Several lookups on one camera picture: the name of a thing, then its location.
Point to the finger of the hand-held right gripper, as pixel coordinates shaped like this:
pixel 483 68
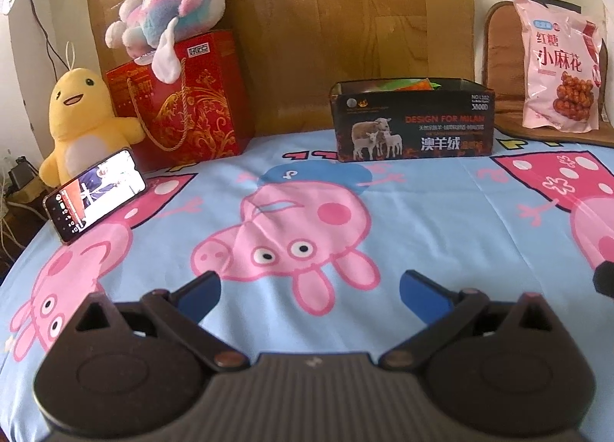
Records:
pixel 605 281

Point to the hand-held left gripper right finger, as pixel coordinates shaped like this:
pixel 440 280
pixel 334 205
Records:
pixel 422 293

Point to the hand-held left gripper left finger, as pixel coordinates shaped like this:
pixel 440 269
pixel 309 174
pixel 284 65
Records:
pixel 199 295

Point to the black cardboard box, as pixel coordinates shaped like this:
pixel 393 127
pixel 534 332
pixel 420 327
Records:
pixel 431 111

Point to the red snack packet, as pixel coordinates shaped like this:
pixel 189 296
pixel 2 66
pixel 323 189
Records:
pixel 418 83

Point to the green seaweed packet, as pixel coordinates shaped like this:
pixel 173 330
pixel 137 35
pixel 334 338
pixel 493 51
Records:
pixel 393 83

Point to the printed blue blanket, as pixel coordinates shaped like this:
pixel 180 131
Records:
pixel 431 212

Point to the smartphone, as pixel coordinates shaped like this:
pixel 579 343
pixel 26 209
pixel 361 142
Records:
pixel 91 192

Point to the red gift bag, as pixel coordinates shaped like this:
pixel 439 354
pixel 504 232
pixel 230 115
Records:
pixel 206 101

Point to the yellow duck plush toy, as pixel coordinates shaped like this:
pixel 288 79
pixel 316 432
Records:
pixel 81 120

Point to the black power adapter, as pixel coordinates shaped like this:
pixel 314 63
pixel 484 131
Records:
pixel 21 176

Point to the pink snack bag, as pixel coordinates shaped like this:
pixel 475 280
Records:
pixel 556 63

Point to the brown wooden chair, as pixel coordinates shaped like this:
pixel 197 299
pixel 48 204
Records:
pixel 501 63

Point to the black tape strip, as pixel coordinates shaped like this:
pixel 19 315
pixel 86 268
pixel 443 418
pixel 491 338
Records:
pixel 551 1

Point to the wooden headboard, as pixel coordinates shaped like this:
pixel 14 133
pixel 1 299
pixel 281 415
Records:
pixel 336 15

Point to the pink blue plush toy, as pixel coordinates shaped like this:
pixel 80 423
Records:
pixel 168 5

